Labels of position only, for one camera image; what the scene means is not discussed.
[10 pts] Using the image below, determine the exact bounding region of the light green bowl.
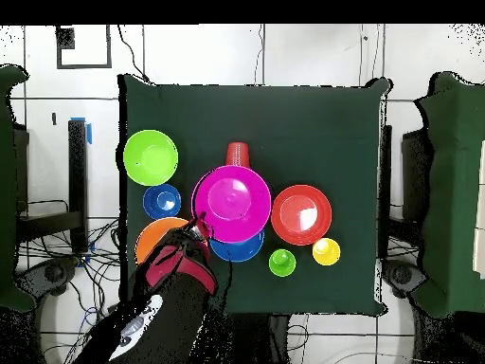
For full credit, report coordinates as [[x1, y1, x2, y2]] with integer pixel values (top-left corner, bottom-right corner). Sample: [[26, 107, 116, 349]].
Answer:
[[122, 129, 179, 187]]

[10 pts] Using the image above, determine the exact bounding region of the black stand frame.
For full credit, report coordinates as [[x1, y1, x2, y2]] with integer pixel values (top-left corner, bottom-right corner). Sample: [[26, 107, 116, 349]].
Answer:
[[378, 124, 435, 263], [14, 118, 90, 253]]

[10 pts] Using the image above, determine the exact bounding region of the green-clothed side table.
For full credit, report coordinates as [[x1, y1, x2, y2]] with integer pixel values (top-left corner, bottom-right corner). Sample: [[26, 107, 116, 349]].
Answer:
[[0, 64, 35, 312], [412, 71, 485, 319]]

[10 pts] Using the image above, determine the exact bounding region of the tangle of floor cables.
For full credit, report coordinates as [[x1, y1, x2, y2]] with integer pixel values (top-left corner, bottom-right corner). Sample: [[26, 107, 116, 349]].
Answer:
[[16, 217, 128, 364]]

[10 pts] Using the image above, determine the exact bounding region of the large orange bowl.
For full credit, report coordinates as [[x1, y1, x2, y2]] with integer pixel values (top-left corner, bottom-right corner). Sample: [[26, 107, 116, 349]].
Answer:
[[135, 216, 190, 266]]

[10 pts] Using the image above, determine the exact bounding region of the green cup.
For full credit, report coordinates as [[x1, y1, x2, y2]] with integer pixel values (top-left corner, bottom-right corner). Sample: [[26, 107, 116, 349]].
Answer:
[[268, 248, 297, 278]]

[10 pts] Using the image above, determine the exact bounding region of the dark green tablecloth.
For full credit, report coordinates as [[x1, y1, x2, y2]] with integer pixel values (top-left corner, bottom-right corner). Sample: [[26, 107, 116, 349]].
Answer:
[[118, 73, 391, 316]]

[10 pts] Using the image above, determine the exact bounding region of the light blue bowl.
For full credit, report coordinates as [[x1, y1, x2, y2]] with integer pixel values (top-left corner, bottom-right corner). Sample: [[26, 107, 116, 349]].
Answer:
[[208, 228, 265, 264]]

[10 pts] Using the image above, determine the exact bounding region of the small dark blue bowl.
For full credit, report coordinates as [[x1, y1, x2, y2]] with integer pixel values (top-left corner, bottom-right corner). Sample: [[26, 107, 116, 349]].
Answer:
[[142, 183, 182, 220]]

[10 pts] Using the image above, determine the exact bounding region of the large pink bowl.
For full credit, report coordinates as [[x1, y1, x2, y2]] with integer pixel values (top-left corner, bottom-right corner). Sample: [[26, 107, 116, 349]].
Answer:
[[192, 164, 273, 244]]

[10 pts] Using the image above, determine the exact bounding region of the yellow cup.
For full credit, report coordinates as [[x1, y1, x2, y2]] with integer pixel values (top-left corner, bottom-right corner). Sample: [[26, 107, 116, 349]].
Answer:
[[312, 237, 341, 266]]

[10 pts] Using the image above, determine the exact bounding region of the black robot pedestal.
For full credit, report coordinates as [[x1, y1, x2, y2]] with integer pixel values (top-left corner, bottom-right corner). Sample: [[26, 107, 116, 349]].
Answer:
[[223, 313, 293, 364]]

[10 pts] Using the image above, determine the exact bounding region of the red shallow bowl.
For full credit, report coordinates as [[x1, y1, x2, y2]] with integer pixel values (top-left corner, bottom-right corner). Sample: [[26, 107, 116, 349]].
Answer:
[[270, 184, 333, 246]]

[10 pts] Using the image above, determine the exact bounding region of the orange-red ribbed cup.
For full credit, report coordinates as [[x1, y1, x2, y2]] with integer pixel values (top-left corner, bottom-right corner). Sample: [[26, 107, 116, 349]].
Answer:
[[225, 141, 251, 168]]

